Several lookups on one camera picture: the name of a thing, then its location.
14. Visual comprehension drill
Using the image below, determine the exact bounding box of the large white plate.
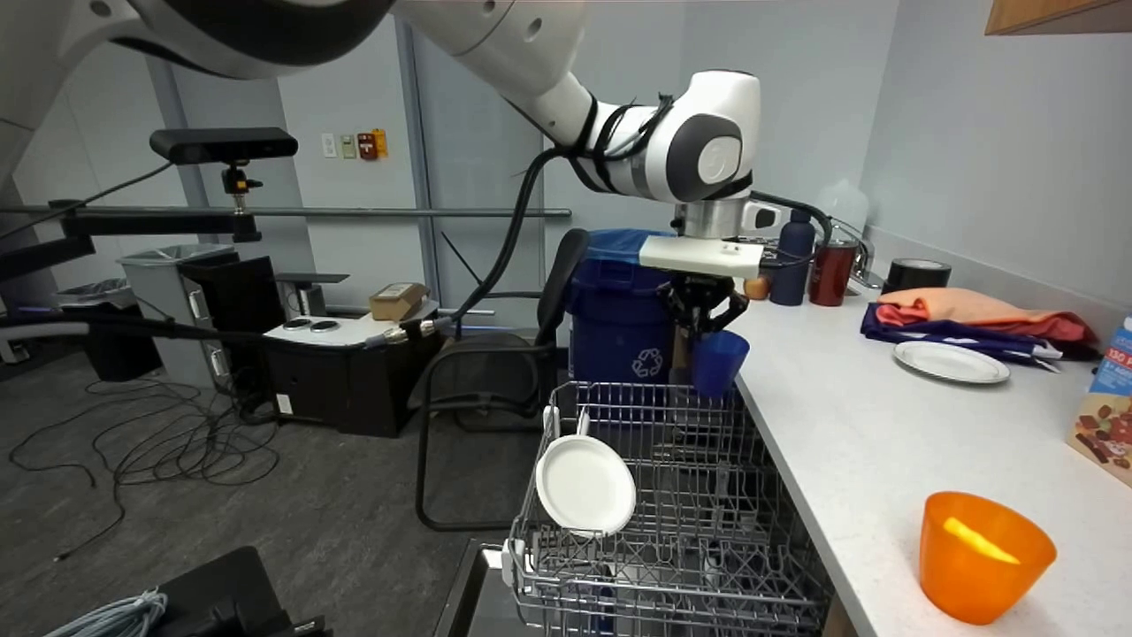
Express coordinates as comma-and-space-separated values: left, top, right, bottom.
530, 432, 641, 541

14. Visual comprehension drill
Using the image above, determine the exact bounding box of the small cardboard box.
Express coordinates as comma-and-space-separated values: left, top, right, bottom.
363, 281, 428, 327

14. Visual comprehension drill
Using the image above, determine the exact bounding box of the black office chair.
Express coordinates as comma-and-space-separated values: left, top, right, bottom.
411, 228, 594, 535

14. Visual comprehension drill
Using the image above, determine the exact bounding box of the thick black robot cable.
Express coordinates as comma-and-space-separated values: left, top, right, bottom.
0, 139, 594, 359

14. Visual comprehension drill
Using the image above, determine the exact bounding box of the white wall switch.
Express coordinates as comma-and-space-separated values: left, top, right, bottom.
318, 128, 359, 162

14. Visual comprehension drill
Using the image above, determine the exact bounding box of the black case on floor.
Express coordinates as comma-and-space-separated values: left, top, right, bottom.
153, 541, 328, 637

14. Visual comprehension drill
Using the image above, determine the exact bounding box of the blue recycling bin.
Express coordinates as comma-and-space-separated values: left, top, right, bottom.
561, 228, 681, 387

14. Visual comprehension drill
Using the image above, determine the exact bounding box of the orange red wall sign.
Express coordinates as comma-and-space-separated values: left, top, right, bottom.
358, 124, 391, 166

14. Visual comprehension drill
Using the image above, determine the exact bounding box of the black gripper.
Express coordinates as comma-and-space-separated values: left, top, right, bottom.
671, 274, 753, 359

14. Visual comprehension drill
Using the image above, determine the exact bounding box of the blue plastic cup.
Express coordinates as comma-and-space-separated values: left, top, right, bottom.
691, 327, 753, 405

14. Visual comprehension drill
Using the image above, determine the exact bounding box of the navy blue water bottle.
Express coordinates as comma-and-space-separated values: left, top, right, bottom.
772, 209, 817, 308

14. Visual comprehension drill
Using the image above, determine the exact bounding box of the white wrist mount plate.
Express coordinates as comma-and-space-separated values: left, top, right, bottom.
638, 231, 766, 284

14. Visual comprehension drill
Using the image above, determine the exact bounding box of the orange plastic cup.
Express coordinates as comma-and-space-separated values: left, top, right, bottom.
915, 489, 1060, 628

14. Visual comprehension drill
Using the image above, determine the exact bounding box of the black tape roll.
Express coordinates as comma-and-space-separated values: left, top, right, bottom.
882, 254, 954, 299

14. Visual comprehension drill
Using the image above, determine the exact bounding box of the grey blue cloth bundle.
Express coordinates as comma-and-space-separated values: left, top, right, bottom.
43, 589, 174, 637

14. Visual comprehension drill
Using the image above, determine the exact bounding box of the colourful cardboard game box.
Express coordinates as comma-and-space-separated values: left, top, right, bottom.
1067, 312, 1132, 489

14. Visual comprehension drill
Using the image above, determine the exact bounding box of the black stereo camera on stand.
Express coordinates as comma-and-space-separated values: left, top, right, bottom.
144, 124, 300, 245

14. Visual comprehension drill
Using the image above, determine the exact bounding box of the white paper sheet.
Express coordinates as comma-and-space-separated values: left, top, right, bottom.
258, 316, 411, 353

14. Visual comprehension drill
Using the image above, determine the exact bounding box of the dark blue cloth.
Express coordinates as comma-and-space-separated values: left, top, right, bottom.
858, 301, 1081, 367

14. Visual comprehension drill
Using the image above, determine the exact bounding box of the black computer tower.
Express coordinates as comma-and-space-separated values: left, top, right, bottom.
174, 247, 286, 393

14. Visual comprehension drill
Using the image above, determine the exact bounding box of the red metal tumbler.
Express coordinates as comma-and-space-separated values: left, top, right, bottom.
805, 240, 858, 312

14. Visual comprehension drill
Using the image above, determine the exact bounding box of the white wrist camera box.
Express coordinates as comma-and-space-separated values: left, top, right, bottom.
734, 195, 789, 238

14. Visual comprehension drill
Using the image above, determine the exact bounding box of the orange cloth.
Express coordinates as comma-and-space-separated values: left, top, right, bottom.
870, 284, 1093, 347

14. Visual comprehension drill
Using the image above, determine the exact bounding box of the grey wall rail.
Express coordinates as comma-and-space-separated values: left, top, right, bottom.
239, 205, 578, 228

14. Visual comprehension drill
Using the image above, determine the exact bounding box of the grey metal cabinet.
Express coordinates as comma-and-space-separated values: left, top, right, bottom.
115, 240, 190, 393

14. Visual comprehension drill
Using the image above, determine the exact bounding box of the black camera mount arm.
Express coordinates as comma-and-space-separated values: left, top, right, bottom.
0, 195, 265, 281

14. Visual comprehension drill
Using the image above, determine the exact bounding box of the wire dishwasher rack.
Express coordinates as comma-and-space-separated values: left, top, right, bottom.
497, 374, 836, 637

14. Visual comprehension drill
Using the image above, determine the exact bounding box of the small black bin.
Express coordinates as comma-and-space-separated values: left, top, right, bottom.
71, 299, 166, 387

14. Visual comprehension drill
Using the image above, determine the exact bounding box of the black storage box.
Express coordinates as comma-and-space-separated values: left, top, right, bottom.
258, 323, 446, 444

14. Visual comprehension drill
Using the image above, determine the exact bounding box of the wooden upper cabinet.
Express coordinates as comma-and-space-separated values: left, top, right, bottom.
983, 0, 1132, 38

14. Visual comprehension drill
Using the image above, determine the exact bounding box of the small white plate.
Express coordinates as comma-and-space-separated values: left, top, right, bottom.
892, 338, 1014, 389

